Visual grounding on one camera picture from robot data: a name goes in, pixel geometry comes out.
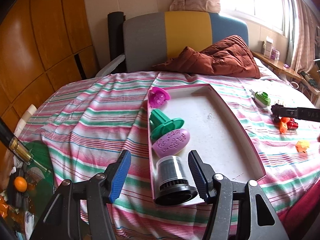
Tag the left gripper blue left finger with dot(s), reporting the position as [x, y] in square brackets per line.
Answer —
[117, 173]

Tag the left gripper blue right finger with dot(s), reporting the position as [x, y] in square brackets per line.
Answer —
[203, 177]

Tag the shiny red metal piece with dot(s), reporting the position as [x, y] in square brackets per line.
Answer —
[291, 124]

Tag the orange cube block piece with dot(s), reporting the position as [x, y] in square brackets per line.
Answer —
[283, 124]

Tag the black grey cylinder cap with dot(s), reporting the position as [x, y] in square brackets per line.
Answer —
[172, 185]

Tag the orange yellow plastic shell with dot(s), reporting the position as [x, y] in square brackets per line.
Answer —
[302, 146]

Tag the egg-shaped carved toy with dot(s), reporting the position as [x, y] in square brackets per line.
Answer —
[171, 143]

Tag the green plug-in device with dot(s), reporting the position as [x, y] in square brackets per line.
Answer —
[261, 98]

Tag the teal green plastic stand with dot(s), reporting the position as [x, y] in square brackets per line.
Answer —
[162, 124]

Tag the magenta plastic cup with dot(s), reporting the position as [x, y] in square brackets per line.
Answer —
[157, 97]

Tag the brown hair claw clip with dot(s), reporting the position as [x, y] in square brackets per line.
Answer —
[276, 119]

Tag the pink white shallow tray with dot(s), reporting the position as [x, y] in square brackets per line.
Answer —
[217, 136]

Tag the wooden side shelf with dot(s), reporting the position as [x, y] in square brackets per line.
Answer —
[277, 66]

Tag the pink box on shelf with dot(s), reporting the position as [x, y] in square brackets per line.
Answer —
[275, 54]

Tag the white box on shelf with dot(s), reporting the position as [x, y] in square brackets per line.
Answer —
[267, 47]

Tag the green glass side table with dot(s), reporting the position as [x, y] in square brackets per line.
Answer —
[29, 205]

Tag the rust brown quilted blanket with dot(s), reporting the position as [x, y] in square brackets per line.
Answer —
[228, 57]

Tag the orange fruit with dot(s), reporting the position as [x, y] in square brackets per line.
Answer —
[20, 184]

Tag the gold capped bottle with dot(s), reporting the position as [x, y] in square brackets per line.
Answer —
[13, 144]

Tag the window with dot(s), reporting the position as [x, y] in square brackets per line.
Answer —
[269, 13]

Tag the grey yellow blue headboard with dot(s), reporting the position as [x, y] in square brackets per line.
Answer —
[154, 38]

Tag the wooden wardrobe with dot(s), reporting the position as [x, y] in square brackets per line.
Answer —
[45, 44]

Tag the black rolled mat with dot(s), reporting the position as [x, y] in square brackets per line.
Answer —
[115, 22]

